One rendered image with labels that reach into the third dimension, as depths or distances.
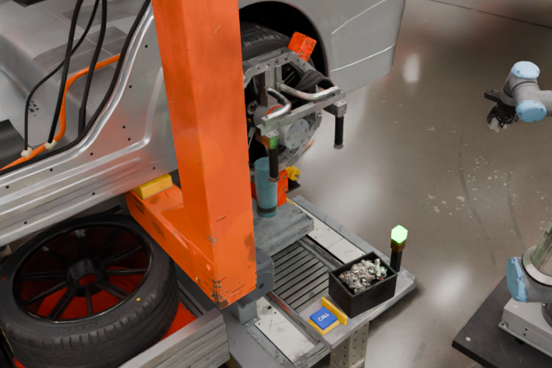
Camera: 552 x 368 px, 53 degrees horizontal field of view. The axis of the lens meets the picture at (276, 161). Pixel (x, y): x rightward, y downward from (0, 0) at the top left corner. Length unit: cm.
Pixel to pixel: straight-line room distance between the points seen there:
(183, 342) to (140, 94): 89
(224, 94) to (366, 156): 218
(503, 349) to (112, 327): 138
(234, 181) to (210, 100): 30
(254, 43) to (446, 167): 178
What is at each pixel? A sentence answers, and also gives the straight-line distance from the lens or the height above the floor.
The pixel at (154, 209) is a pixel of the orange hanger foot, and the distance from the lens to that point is 214.
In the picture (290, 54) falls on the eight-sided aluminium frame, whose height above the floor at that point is 111.
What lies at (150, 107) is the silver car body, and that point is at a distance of 205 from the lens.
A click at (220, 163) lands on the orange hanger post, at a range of 159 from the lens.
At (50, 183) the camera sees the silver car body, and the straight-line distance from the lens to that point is 200.
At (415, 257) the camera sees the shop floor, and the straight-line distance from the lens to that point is 292.
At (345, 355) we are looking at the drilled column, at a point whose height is 22.
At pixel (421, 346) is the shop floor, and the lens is 256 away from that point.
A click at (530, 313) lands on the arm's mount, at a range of 225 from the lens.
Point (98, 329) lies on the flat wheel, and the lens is 203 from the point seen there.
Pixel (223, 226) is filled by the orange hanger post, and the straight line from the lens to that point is 173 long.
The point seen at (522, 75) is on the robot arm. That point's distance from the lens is 217.
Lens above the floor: 200
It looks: 35 degrees down
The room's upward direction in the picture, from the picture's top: 2 degrees counter-clockwise
